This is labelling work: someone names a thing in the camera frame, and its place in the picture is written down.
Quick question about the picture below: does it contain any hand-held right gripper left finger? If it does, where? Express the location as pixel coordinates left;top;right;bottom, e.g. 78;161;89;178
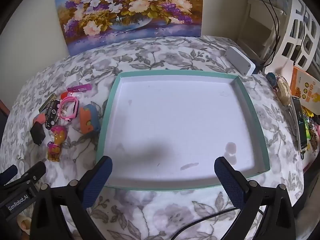
30;156;113;240

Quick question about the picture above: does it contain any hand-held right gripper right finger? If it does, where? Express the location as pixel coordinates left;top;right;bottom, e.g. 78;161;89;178
214;156;297;240

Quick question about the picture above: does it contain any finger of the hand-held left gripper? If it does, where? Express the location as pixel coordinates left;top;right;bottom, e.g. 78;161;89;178
14;161;47;188
0;164;18;182

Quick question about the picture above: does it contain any black toy car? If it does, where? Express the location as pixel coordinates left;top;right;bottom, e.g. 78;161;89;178
44;100;61;130

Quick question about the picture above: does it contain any pink toy watch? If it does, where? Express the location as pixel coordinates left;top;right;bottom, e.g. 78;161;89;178
59;92;80;122

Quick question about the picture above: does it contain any gold patterned lighter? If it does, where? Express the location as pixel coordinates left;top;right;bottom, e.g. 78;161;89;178
39;93;57;113

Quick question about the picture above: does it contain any teal tray with white inside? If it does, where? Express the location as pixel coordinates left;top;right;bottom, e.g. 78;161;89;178
96;70;271;192

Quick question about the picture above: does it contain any pink purple marker pen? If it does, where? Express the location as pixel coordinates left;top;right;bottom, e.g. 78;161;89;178
67;83;92;93

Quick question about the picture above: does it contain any person's left hand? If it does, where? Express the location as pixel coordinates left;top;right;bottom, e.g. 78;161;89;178
16;216;32;233

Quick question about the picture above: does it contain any small black block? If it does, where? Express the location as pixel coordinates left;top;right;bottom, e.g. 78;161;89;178
30;123;46;146

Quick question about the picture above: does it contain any pink puppy toy figure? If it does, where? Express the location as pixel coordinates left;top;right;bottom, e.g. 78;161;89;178
47;125;68;162

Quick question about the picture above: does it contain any brown wooden furniture edge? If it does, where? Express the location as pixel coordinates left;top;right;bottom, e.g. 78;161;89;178
0;100;10;130

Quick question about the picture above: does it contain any smartphone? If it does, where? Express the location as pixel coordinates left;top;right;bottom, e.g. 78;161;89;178
291;96;309;152

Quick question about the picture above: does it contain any pile of colourful trinkets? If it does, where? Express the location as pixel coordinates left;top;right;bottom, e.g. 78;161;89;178
302;106;320;153

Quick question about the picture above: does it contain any small blue round tin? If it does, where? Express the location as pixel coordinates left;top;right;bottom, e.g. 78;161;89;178
266;72;278;87

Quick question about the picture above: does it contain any orange book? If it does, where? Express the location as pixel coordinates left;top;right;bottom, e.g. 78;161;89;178
290;66;320;110

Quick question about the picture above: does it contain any white rectangular device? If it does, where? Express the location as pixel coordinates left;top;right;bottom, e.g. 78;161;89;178
225;46;256;77

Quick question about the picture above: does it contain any floral printed blanket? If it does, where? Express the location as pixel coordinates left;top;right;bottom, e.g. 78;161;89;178
0;35;312;240

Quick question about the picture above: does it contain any white shelf unit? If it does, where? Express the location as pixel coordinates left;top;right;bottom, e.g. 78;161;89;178
237;0;278;60

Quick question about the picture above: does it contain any white lattice basket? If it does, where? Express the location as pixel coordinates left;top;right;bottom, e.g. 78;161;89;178
275;0;320;70

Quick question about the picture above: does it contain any flower painting canvas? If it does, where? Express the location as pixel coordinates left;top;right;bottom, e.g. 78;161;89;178
54;0;204;55

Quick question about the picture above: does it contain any black cable on blanket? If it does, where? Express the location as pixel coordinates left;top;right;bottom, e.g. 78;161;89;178
172;209;265;240

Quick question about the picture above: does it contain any black hanging cable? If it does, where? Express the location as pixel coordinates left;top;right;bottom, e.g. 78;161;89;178
255;0;293;74

